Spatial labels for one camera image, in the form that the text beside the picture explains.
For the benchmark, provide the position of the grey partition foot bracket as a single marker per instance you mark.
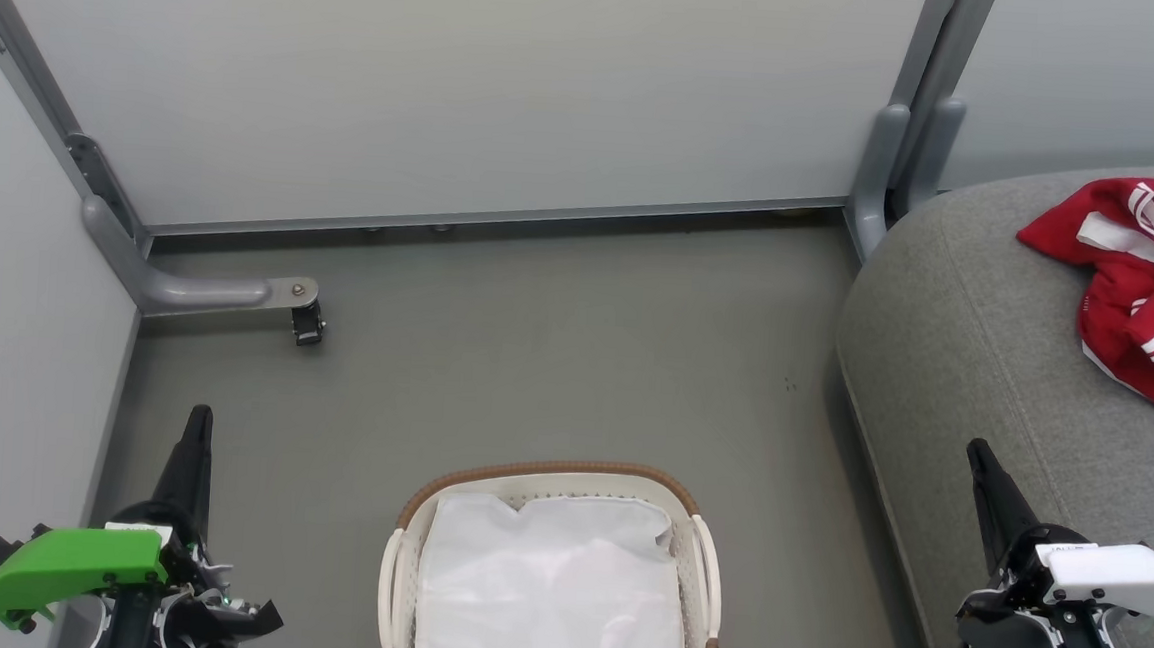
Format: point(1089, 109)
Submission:
point(198, 291)

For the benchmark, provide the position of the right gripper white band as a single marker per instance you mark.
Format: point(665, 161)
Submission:
point(1102, 582)

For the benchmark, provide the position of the black caster wheel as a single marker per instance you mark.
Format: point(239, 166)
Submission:
point(308, 326)

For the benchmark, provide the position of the white cloth basket liner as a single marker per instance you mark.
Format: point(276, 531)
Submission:
point(551, 593)

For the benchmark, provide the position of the white laundry basket brown rim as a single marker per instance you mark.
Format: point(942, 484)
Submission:
point(402, 564)

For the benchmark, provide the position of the grey partition corner post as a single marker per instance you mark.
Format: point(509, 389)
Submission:
point(31, 70)

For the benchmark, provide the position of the red shorts with number 23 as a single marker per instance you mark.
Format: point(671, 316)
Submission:
point(1053, 233)

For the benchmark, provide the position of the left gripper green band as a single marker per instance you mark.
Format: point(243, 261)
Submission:
point(71, 564)

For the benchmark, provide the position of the grey fabric sofa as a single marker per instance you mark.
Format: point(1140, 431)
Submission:
point(985, 369)

